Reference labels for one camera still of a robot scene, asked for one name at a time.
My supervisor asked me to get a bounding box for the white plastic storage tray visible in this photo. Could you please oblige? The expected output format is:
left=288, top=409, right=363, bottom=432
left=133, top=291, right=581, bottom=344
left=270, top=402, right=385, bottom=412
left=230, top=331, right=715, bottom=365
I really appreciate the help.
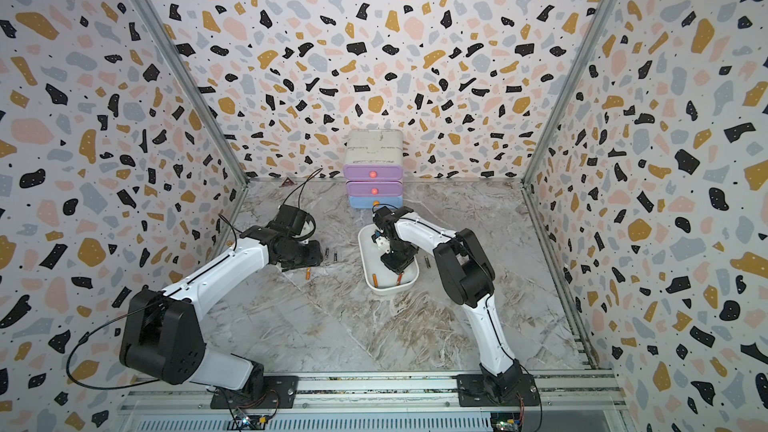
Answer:
left=357, top=224, right=421, bottom=296

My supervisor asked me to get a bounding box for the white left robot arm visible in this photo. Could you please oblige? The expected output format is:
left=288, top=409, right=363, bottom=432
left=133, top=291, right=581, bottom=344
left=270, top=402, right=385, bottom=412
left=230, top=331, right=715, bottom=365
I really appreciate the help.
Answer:
left=119, top=226, right=323, bottom=391

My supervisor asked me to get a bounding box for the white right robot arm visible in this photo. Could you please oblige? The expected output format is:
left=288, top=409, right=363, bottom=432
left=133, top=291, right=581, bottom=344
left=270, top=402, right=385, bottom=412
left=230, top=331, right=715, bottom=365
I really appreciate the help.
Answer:
left=371, top=204, right=524, bottom=404

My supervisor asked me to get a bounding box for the pastel mini drawer cabinet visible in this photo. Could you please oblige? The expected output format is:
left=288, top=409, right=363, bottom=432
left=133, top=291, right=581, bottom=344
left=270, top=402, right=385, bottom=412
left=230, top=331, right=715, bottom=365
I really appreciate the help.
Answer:
left=342, top=129, right=404, bottom=209

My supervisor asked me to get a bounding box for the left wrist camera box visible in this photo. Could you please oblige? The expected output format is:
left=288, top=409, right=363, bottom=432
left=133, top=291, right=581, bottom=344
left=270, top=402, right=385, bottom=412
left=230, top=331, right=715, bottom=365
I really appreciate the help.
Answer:
left=273, top=204, right=316, bottom=241

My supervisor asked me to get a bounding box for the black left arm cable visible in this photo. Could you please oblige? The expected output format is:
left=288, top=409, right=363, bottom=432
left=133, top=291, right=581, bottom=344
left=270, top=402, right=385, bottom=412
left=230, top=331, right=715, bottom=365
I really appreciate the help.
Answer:
left=64, top=167, right=323, bottom=391

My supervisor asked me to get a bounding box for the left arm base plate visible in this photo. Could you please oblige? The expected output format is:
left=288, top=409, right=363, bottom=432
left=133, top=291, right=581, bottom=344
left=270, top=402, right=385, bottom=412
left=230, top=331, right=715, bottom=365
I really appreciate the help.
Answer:
left=210, top=375, right=300, bottom=411

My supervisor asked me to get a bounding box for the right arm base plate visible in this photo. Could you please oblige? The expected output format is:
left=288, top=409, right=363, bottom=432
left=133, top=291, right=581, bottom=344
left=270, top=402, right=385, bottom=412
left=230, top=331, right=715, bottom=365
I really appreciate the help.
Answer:
left=456, top=374, right=541, bottom=407

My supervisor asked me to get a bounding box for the aluminium front rail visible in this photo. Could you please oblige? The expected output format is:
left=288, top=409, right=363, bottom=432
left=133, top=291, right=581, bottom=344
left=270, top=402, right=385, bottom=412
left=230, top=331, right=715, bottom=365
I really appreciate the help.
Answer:
left=114, top=370, right=635, bottom=431

